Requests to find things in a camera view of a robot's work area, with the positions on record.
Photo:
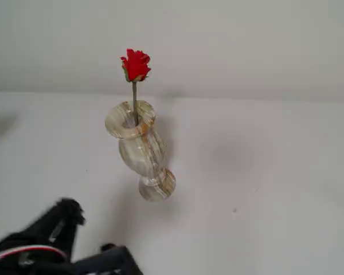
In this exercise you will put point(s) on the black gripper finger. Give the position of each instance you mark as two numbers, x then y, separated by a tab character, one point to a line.
43	222
70	237

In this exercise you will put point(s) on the red rose with green stem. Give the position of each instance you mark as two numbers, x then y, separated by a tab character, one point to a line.
136	66

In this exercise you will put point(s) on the banded onyx stone vase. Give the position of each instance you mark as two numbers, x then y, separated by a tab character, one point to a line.
142	149

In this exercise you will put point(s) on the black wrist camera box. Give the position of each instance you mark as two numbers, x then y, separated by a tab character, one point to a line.
109	262

